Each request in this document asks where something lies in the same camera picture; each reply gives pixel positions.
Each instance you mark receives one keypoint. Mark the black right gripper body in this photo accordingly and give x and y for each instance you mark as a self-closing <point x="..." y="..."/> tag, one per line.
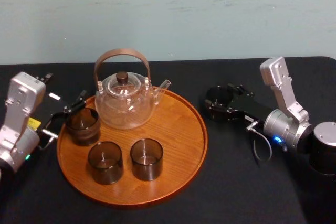
<point x="250" y="110"/>

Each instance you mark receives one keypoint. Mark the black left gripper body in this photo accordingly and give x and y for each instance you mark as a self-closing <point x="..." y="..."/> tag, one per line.
<point x="53" y="106"/>

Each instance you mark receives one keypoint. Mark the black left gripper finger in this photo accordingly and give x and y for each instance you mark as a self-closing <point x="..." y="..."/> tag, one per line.
<point x="76" y="103"/>
<point x="58" y="116"/>

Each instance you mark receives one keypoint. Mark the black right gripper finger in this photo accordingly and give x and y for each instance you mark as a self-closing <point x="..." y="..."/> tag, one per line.
<point x="242" y="90"/>
<point x="219" y="112"/>

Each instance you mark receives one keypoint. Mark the smoky glass cup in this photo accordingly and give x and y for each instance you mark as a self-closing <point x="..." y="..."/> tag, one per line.
<point x="105" y="167"/>
<point x="218" y="93"/>
<point x="83" y="132"/>
<point x="147" y="167"/>

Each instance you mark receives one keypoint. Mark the round wooden tray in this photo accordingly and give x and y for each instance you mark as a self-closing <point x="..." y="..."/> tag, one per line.
<point x="173" y="145"/>

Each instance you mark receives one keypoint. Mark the glass teapot lid brown knob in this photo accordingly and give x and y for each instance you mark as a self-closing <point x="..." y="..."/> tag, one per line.
<point x="121" y="78"/>

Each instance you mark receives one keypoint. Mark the black table cloth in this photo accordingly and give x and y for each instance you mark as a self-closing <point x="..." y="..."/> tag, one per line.
<point x="236" y="195"/>

